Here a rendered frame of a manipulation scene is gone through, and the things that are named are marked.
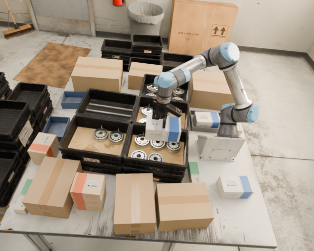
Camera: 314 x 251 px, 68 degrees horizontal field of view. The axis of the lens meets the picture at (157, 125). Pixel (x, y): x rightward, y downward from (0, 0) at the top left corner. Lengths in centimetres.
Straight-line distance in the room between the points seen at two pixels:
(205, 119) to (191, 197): 74
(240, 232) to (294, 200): 131
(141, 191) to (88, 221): 36
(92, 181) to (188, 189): 55
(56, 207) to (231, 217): 103
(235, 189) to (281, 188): 127
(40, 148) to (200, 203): 105
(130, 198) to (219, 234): 57
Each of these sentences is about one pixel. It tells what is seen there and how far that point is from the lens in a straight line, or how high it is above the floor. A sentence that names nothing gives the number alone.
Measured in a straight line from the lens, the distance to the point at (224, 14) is 433.
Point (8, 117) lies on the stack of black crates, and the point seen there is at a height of 49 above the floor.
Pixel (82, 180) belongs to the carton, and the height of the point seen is 92.
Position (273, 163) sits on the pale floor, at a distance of 301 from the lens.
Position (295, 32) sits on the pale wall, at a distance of 507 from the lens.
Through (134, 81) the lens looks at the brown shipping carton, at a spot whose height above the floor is 80.
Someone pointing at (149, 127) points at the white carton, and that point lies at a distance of 132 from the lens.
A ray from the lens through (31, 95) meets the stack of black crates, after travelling 286.
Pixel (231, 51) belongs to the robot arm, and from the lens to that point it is 146.
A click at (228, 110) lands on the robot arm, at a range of 168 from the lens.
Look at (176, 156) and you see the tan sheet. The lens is 160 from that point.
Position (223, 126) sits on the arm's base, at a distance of 168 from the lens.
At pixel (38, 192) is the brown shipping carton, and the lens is 149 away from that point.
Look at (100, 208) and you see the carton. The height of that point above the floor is 75.
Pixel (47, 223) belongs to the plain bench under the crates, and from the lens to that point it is 158.
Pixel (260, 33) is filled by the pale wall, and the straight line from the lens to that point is 483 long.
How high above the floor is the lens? 211
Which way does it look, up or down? 47 degrees down
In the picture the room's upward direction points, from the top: 8 degrees clockwise
